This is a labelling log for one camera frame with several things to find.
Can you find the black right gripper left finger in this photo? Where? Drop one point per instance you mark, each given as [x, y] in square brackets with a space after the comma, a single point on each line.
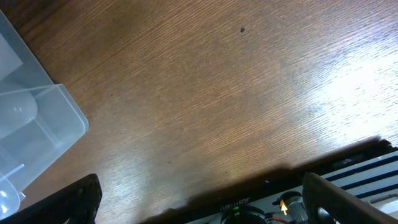
[76, 203]

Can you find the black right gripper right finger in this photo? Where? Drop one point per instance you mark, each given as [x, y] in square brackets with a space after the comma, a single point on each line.
[325, 202]

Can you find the clear plastic storage bin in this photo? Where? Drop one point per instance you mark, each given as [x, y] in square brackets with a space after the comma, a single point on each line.
[39, 119]

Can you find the robot base equipment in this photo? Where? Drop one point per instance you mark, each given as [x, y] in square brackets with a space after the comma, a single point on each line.
[357, 186]

